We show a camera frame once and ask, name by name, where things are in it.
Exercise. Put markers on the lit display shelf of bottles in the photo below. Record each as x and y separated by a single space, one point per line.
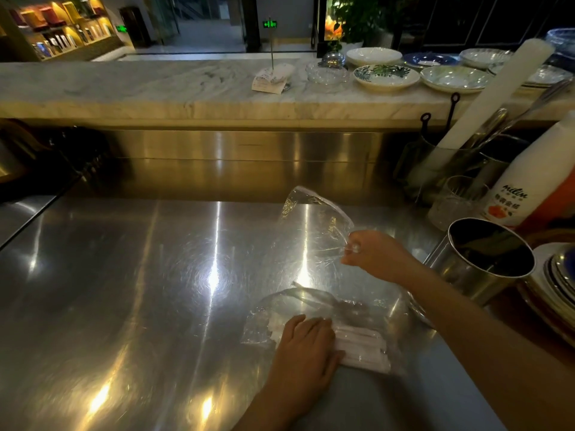
58 26

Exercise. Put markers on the metal receipt spike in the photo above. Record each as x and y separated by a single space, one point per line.
272 47

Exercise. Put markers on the bundle of white straws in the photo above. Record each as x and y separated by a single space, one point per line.
364 350

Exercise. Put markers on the clear drinking glass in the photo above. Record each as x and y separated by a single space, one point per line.
449 213

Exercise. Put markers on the white patterned plate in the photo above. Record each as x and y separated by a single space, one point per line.
483 56

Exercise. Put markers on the clear glass utensil jar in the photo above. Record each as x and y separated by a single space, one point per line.
420 177

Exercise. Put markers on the clear glass bowl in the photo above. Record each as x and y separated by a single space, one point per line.
327 77

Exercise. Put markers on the pile of paper receipts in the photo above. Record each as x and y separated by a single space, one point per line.
271 79

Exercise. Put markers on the plain white bowl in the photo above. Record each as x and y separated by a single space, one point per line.
373 55

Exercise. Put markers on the small glass dome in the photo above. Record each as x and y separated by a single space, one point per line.
332 60

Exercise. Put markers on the stack of plates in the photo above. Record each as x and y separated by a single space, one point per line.
557 282

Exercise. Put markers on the person's left hand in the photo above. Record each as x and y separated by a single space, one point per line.
301 368

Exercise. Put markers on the pale green plate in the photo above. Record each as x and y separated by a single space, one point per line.
454 78

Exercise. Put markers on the clear plastic bag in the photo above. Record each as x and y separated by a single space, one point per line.
314 228

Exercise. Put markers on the stainless steel cylinder container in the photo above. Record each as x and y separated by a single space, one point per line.
471 285

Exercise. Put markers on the round wooden tray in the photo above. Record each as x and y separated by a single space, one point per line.
537 316

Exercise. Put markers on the steel utensil cup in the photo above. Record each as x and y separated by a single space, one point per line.
496 168

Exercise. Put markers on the black bin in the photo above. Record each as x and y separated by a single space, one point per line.
134 26

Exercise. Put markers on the dark kitchen equipment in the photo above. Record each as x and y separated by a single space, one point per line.
40 161

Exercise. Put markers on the blue glass bowl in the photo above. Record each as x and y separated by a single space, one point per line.
562 40

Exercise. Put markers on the tall white roll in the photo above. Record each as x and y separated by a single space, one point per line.
503 89

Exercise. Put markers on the grey rimmed plate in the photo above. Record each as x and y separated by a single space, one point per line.
546 76

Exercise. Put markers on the person's right fingers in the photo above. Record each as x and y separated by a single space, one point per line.
355 251

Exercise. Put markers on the green potted plant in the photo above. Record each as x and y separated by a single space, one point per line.
357 15

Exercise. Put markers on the leaf pattern plate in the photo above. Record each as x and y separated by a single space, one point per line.
385 77

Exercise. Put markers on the blue plate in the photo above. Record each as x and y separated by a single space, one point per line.
426 59

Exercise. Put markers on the green exit sign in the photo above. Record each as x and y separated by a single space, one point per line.
269 24

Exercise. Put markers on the person's right hand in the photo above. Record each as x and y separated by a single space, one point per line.
382 258

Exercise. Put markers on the person's right forearm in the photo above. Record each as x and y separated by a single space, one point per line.
485 354

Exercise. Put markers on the person's left thumb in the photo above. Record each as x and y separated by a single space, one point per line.
338 358

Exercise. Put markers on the white labelled squeeze bottle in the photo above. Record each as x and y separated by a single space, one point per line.
534 175

